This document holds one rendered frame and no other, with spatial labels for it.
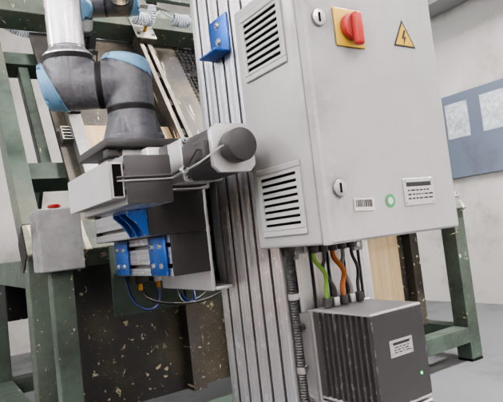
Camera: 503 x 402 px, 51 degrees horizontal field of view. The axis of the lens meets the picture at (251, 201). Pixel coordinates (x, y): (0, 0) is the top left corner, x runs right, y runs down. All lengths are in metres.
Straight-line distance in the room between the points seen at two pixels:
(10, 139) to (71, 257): 0.63
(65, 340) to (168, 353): 0.68
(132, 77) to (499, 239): 3.77
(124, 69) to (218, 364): 1.39
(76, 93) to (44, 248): 0.47
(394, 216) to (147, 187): 0.44
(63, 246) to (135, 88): 0.52
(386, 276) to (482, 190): 1.99
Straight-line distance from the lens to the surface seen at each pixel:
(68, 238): 1.58
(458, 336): 2.97
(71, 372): 1.64
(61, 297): 1.61
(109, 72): 1.32
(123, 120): 1.29
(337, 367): 1.06
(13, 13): 2.61
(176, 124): 2.29
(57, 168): 2.11
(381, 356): 0.98
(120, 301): 1.82
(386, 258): 2.89
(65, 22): 1.38
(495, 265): 4.71
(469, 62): 4.82
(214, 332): 2.28
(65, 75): 1.33
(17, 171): 1.96
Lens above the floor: 0.79
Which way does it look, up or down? 4 degrees up
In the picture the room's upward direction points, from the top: 7 degrees counter-clockwise
